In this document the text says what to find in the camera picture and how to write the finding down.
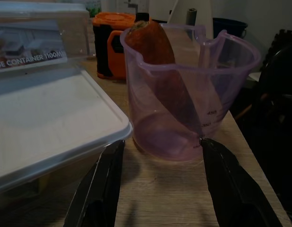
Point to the clear labelled storage container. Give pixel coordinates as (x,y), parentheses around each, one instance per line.
(29,40)

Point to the grey cylindrical tube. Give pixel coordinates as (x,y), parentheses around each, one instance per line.
(192,15)

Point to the clear purple measuring cup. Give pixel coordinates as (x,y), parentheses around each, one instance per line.
(219,94)

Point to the orange carrot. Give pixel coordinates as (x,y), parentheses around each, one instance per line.
(155,45)

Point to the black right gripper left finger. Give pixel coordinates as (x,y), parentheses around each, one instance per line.
(100,189)

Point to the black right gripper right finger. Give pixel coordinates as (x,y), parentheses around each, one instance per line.
(235,194)

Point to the white lidded storage container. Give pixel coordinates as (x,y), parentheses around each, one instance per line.
(53,118)

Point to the orange black lidded jug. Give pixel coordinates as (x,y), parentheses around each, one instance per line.
(105,47)

